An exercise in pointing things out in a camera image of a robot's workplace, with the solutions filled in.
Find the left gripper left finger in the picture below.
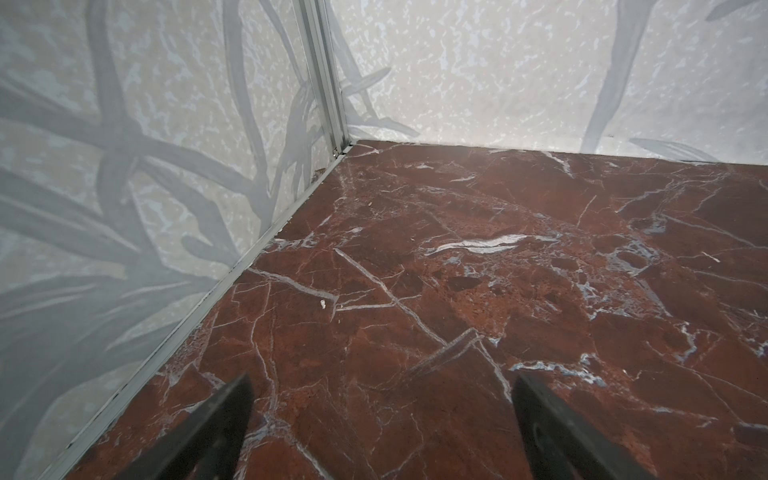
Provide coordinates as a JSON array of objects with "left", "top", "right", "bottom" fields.
[{"left": 116, "top": 375, "right": 254, "bottom": 480}]

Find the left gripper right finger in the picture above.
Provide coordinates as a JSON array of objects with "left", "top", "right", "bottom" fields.
[{"left": 511, "top": 374, "right": 654, "bottom": 479}]

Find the left aluminium corner post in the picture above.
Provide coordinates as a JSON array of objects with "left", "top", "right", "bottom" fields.
[{"left": 293, "top": 0, "right": 353, "bottom": 158}]

